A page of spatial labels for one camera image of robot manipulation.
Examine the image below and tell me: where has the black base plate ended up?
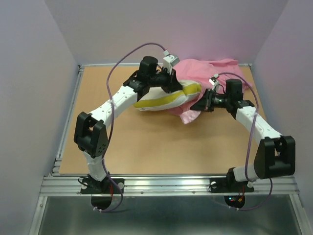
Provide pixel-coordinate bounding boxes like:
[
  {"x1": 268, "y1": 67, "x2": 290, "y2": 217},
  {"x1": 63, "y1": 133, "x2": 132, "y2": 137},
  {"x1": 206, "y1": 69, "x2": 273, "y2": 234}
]
[
  {"x1": 208, "y1": 177, "x2": 254, "y2": 193},
  {"x1": 80, "y1": 178, "x2": 125, "y2": 195}
]

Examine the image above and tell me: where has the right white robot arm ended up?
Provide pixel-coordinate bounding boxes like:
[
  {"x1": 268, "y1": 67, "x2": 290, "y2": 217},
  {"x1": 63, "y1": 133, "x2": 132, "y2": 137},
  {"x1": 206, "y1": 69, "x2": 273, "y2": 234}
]
[{"x1": 191, "y1": 79, "x2": 295, "y2": 191}]

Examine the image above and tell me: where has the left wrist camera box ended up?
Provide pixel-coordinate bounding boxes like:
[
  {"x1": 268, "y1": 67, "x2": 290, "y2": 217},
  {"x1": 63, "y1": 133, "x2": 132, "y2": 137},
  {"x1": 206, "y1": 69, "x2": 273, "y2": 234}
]
[{"x1": 163, "y1": 54, "x2": 180, "y2": 72}]

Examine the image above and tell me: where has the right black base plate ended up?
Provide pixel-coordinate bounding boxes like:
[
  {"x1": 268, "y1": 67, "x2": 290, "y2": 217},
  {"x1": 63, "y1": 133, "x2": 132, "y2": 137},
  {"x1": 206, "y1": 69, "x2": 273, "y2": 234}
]
[{"x1": 208, "y1": 177, "x2": 254, "y2": 193}]

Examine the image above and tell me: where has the aluminium front rail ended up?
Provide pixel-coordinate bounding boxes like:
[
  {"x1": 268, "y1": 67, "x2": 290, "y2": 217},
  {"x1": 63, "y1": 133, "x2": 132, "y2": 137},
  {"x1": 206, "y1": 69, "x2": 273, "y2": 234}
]
[{"x1": 39, "y1": 176, "x2": 299, "y2": 197}]

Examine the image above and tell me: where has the pink pillowcase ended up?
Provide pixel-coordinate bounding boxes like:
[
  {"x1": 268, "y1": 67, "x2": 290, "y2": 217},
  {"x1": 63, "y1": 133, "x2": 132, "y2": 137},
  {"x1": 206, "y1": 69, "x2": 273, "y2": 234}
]
[{"x1": 169, "y1": 59, "x2": 244, "y2": 124}]

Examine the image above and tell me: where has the metal table frame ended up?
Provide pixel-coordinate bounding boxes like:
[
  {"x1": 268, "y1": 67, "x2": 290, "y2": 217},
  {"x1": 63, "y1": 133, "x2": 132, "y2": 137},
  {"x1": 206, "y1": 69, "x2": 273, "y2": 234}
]
[{"x1": 35, "y1": 56, "x2": 312, "y2": 235}]

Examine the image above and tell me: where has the cream pillow yellow edge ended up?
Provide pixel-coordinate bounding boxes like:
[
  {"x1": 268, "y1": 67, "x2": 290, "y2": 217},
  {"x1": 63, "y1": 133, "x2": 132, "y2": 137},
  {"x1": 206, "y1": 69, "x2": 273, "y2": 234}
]
[{"x1": 134, "y1": 80, "x2": 202, "y2": 111}]

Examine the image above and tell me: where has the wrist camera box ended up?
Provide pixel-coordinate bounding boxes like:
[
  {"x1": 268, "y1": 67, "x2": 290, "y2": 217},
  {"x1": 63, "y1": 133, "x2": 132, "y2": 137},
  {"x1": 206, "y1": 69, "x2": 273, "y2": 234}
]
[
  {"x1": 163, "y1": 54, "x2": 180, "y2": 72},
  {"x1": 208, "y1": 73, "x2": 220, "y2": 90}
]

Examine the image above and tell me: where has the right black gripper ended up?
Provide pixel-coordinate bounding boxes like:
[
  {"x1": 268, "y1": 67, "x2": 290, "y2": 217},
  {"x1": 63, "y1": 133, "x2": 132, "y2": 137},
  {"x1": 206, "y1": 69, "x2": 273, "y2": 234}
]
[{"x1": 189, "y1": 89, "x2": 230, "y2": 113}]

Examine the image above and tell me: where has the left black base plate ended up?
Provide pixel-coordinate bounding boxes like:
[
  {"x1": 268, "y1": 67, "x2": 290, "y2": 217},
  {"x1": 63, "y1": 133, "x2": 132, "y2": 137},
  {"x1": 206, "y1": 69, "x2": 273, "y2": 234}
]
[{"x1": 80, "y1": 178, "x2": 125, "y2": 195}]

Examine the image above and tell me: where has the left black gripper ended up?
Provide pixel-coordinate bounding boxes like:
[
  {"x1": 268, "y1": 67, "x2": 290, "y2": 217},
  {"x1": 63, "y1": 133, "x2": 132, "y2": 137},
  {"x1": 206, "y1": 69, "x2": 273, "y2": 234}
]
[{"x1": 148, "y1": 66, "x2": 183, "y2": 94}]

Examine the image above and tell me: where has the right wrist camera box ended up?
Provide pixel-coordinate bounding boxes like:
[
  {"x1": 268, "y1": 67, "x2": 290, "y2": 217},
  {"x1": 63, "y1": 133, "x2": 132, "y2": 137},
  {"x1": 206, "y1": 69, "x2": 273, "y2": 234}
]
[{"x1": 208, "y1": 73, "x2": 220, "y2": 90}]

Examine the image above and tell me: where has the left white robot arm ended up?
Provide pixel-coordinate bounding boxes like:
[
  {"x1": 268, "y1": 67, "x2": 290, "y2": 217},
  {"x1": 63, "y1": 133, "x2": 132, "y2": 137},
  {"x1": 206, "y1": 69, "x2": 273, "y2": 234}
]
[{"x1": 74, "y1": 54, "x2": 182, "y2": 193}]

